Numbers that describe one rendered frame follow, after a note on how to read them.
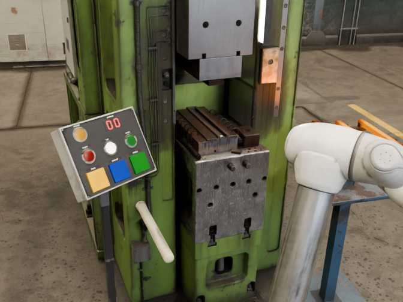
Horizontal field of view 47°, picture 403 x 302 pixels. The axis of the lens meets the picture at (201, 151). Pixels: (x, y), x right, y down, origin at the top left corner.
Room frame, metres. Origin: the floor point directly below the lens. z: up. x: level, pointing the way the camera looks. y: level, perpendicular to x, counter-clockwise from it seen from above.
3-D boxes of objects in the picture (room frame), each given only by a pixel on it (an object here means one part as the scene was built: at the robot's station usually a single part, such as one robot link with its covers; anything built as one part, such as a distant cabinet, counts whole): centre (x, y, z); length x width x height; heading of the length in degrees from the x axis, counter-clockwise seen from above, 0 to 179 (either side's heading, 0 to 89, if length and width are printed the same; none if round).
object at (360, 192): (2.00, -0.71, 0.74); 0.40 x 0.30 x 0.02; 105
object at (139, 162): (1.66, 0.25, 1.01); 0.07 x 0.05 x 0.07; 137
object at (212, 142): (2.16, 0.00, 0.96); 0.42 x 0.20 x 0.09; 22
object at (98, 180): (1.51, 0.38, 1.01); 0.07 x 0.05 x 0.07; 137
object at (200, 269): (2.19, -0.04, 0.23); 0.55 x 0.37 x 0.47; 22
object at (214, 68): (2.16, 0.00, 1.32); 0.42 x 0.20 x 0.10; 22
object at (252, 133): (2.09, -0.22, 0.95); 0.12 x 0.08 x 0.06; 22
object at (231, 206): (2.19, -0.04, 0.69); 0.56 x 0.38 x 0.45; 22
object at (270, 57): (2.21, -0.32, 1.27); 0.09 x 0.02 x 0.17; 112
